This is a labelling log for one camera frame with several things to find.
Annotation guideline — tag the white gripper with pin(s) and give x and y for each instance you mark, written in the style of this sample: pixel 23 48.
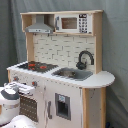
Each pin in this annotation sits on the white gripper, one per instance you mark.
pixel 21 88

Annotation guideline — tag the oven knob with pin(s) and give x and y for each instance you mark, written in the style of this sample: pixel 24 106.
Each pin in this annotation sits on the oven knob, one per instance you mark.
pixel 15 78
pixel 34 83

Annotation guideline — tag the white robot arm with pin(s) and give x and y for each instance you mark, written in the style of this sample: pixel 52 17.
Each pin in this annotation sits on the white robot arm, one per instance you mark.
pixel 10 106

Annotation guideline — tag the wooden toy kitchen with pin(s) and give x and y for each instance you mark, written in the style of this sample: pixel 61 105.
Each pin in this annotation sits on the wooden toy kitchen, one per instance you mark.
pixel 64 85

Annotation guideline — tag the toy oven door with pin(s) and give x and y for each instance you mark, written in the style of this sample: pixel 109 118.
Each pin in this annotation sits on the toy oven door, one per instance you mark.
pixel 28 107

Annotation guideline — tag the black toy stovetop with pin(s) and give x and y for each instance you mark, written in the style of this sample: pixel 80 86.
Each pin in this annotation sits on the black toy stovetop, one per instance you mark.
pixel 37 66

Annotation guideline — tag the grey ice dispenser panel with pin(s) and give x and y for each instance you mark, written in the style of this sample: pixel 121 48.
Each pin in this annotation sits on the grey ice dispenser panel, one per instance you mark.
pixel 63 106

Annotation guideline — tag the grey toy sink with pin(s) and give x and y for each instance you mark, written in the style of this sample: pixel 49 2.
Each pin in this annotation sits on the grey toy sink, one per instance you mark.
pixel 73 74

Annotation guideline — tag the grey range hood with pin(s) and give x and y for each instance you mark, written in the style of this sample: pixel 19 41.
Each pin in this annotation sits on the grey range hood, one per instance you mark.
pixel 39 26

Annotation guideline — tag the black toy faucet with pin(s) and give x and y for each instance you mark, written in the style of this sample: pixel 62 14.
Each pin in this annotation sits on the black toy faucet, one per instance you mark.
pixel 82 63

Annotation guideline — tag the toy microwave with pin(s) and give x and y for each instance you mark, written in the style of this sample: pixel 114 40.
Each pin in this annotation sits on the toy microwave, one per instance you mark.
pixel 73 23

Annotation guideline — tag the grey fridge door handle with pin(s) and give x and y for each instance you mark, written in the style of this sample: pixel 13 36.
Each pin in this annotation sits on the grey fridge door handle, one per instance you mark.
pixel 49 110

